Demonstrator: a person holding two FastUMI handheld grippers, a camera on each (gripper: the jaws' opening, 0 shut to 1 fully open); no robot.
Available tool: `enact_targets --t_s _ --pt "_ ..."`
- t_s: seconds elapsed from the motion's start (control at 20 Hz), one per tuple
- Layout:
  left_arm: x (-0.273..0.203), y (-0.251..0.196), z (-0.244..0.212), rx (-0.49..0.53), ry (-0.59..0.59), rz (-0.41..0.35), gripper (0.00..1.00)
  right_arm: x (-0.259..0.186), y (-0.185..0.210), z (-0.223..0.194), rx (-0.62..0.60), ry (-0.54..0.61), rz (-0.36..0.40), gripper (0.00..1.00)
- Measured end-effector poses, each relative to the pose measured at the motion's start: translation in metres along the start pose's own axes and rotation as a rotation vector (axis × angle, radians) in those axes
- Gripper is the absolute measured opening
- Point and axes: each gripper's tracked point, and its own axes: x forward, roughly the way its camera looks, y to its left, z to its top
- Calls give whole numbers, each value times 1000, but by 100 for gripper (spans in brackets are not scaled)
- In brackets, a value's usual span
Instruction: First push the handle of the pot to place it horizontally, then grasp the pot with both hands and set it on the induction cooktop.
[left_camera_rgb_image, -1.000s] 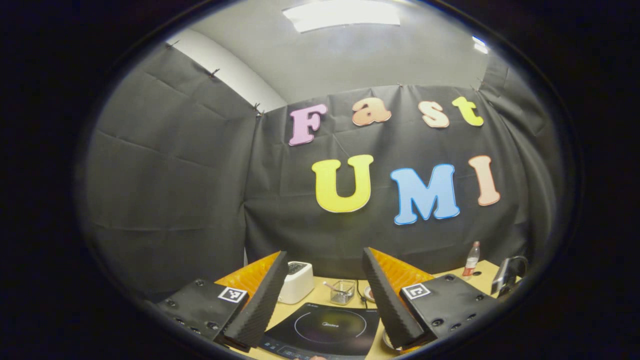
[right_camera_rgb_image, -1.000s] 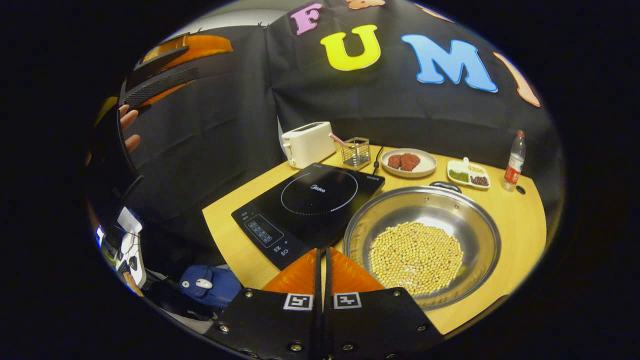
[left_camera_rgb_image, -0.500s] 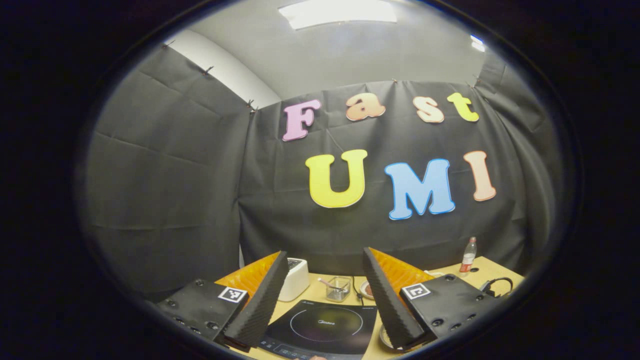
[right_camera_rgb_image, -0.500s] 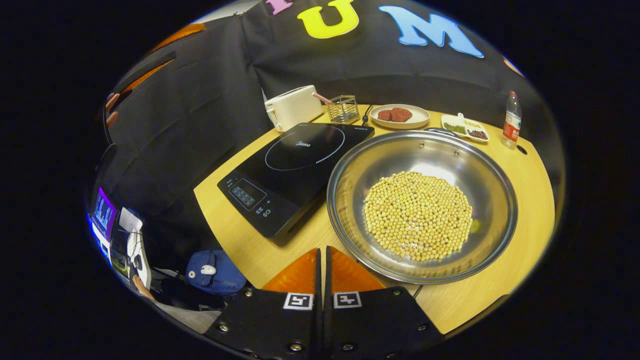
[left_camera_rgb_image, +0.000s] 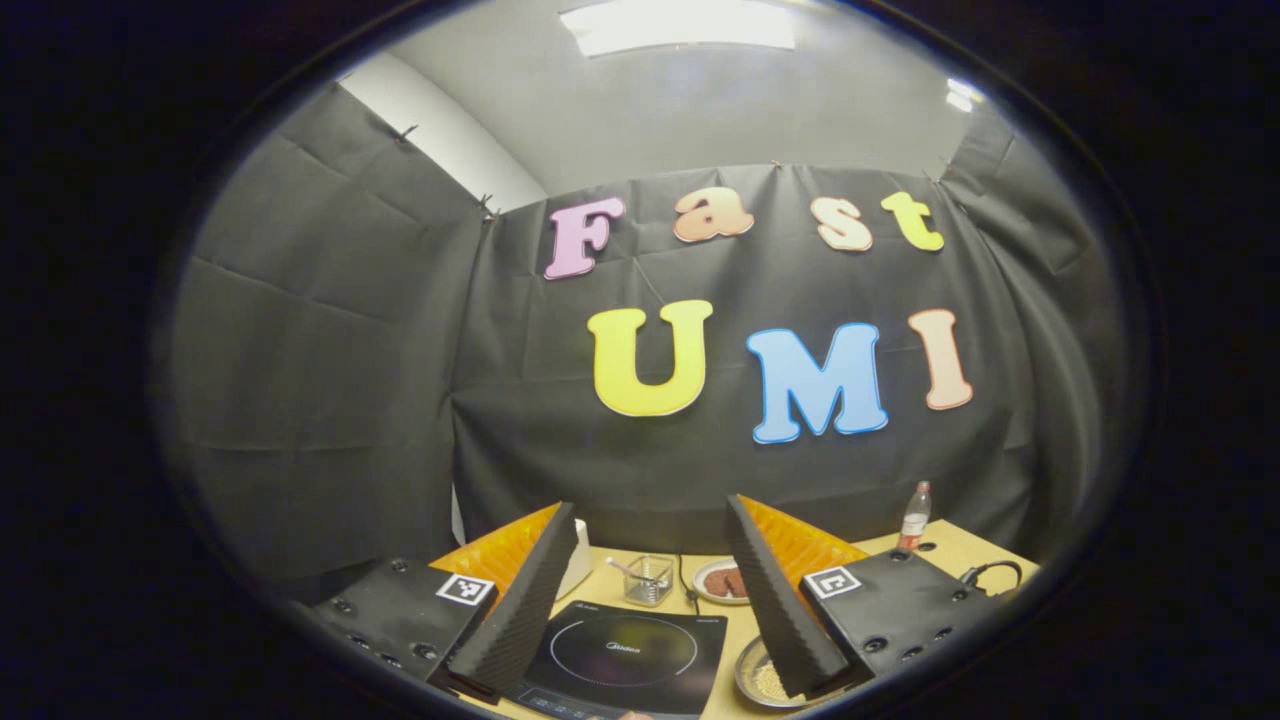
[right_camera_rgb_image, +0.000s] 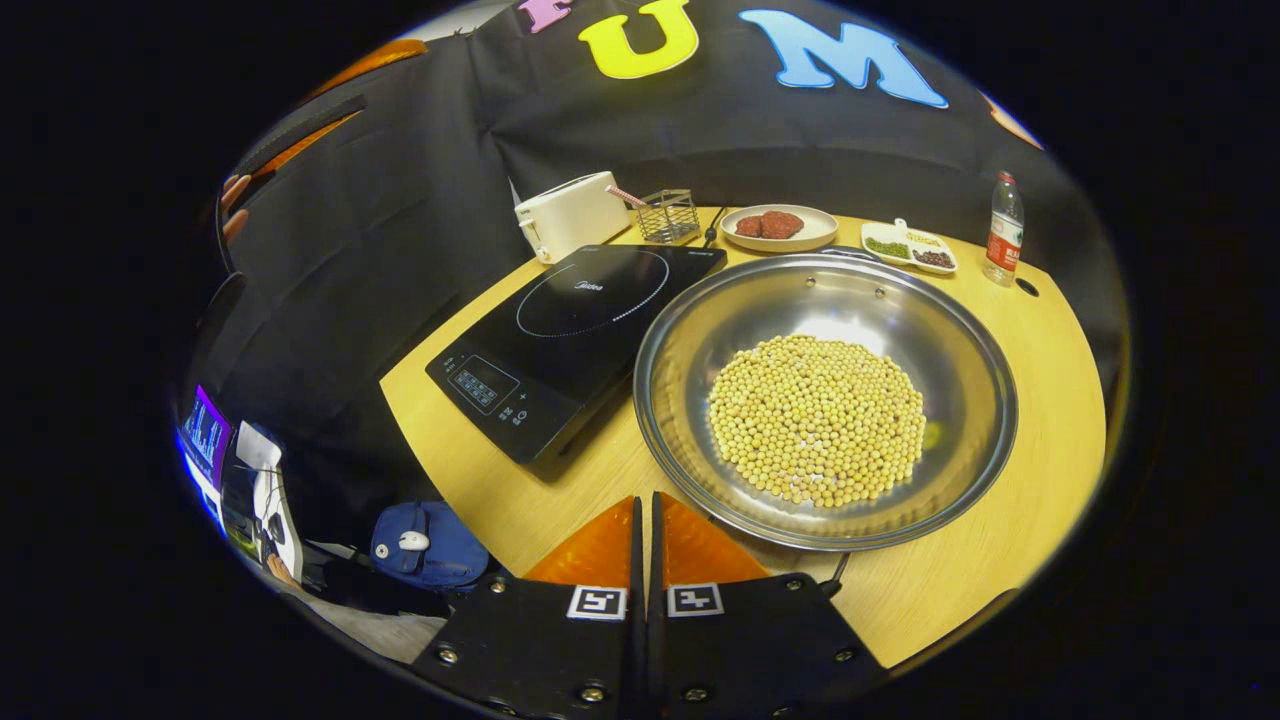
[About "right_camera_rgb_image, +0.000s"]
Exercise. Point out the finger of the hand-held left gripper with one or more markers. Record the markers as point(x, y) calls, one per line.
point(385, 58)
point(300, 132)

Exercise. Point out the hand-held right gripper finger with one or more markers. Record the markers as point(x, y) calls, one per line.
point(656, 560)
point(637, 560)

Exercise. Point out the stainless steel pot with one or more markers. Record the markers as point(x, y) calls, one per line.
point(700, 340)

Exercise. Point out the black induction cooktop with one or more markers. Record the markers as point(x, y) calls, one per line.
point(560, 340)

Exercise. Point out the black backdrop cloth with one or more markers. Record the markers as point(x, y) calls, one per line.
point(400, 220)

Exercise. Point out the blue bag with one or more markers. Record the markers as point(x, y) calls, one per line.
point(450, 555)

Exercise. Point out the pile of yellow soybeans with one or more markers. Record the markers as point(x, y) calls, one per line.
point(815, 420)

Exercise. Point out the white round tag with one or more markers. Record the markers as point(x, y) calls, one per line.
point(413, 541)

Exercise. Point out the white toaster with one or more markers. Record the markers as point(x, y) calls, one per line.
point(575, 215)

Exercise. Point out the pink stick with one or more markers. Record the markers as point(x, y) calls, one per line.
point(625, 194)

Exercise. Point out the lit computer screen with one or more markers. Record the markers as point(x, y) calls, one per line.
point(205, 435)

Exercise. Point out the red raw meat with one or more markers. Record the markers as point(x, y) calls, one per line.
point(775, 224)

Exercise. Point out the round white plate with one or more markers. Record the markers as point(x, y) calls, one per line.
point(815, 228)

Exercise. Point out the pile of green beans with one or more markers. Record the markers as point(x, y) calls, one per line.
point(887, 247)

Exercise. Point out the white divided dish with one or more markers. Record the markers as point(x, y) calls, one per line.
point(885, 230)

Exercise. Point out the pile of dark red beans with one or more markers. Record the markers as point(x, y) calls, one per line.
point(933, 259)

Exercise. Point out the pile of small yellow grains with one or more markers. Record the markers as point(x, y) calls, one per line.
point(923, 238)

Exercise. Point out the black table grommet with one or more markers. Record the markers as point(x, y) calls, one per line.
point(1027, 288)

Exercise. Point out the clear bottle with red label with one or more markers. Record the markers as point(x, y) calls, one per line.
point(1003, 235)

